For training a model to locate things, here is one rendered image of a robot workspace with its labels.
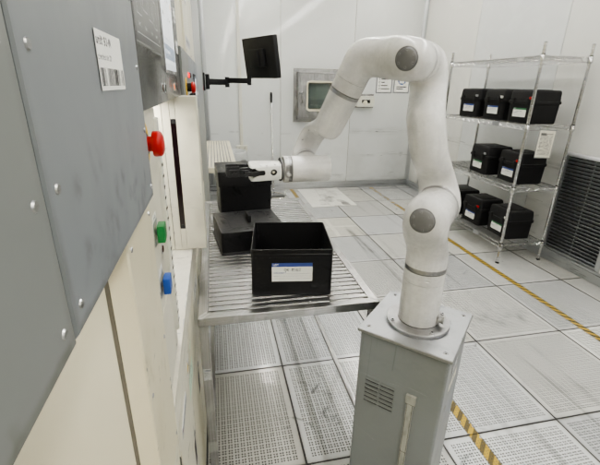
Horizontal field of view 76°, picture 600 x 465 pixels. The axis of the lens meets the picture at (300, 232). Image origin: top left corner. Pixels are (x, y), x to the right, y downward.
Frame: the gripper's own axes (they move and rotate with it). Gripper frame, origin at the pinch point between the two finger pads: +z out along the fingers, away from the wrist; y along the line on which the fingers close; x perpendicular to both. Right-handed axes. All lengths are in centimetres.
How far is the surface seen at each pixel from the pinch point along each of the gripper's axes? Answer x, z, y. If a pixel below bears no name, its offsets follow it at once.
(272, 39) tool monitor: 53, -38, 160
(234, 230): -32.8, -1.7, 34.3
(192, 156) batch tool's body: 2.1, 12.4, 14.7
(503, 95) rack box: 20, -245, 190
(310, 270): -33.4, -24.4, -7.4
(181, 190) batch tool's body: -9.7, 17.0, 14.9
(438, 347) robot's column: -43, -53, -42
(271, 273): -34.2, -11.5, -5.4
